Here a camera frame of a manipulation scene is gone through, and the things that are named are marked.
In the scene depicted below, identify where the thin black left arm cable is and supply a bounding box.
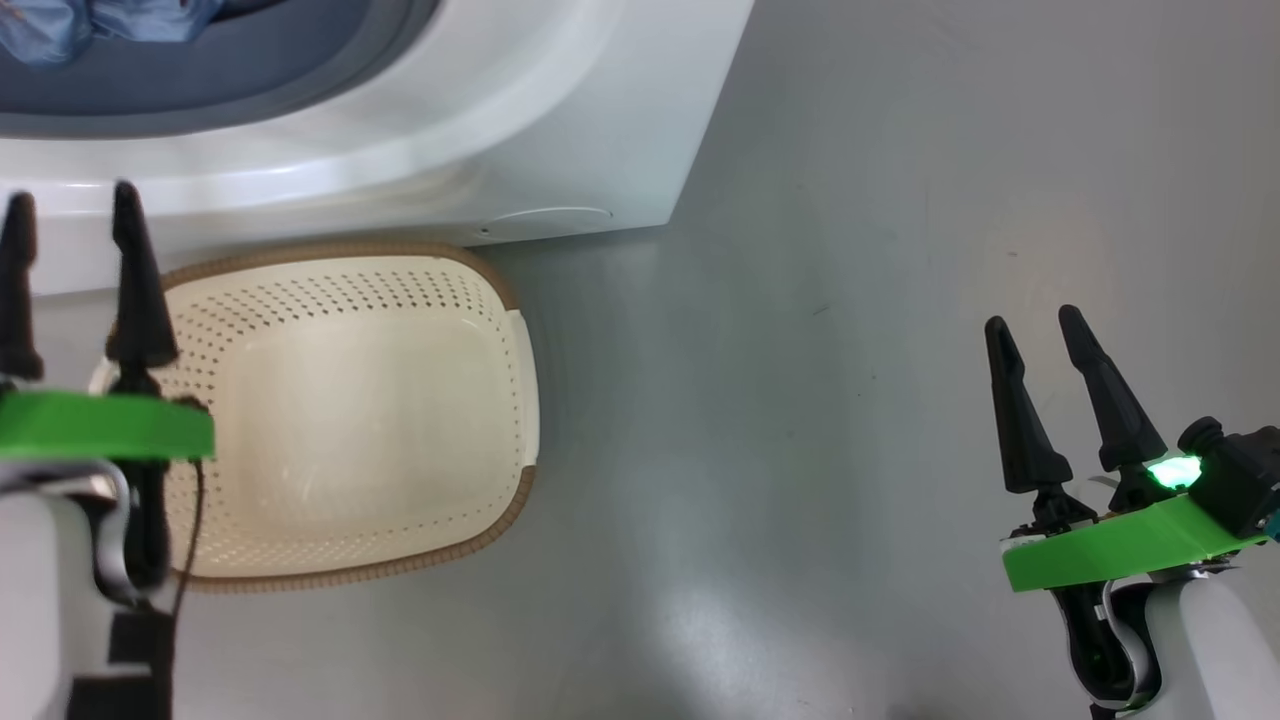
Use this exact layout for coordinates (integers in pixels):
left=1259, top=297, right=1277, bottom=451
left=160, top=398, right=209, bottom=720

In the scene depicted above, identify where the round white filter cover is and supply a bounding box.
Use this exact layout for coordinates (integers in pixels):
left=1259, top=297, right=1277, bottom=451
left=478, top=206, right=614, bottom=241

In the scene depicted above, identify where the grey rubber door gasket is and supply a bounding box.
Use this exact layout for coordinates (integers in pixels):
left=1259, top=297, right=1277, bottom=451
left=0, top=0, right=441, bottom=139

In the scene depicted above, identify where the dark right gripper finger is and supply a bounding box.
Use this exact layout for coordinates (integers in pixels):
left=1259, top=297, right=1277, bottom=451
left=1058, top=305, right=1169, bottom=506
left=984, top=316, right=1091, bottom=531

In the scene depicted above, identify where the blue cartoon print garment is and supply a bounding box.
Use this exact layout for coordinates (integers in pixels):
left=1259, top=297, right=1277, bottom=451
left=0, top=0, right=96, bottom=67
left=85, top=0, right=226, bottom=44

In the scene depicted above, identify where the cream perforated laundry basket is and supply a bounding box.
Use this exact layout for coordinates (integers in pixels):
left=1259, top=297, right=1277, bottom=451
left=88, top=242, right=541, bottom=593

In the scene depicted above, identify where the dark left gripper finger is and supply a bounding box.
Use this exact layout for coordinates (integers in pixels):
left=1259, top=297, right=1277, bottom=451
left=105, top=181, right=181, bottom=395
left=0, top=192, right=45, bottom=383

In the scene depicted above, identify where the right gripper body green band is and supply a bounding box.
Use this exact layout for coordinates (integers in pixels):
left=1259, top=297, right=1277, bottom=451
left=1003, top=495, right=1271, bottom=713

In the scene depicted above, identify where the white front-load washing machine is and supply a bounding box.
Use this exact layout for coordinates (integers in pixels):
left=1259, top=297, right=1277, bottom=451
left=0, top=0, right=756, bottom=298

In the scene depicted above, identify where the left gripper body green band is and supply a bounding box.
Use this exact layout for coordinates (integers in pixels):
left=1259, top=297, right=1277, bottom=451
left=0, top=390, right=216, bottom=593

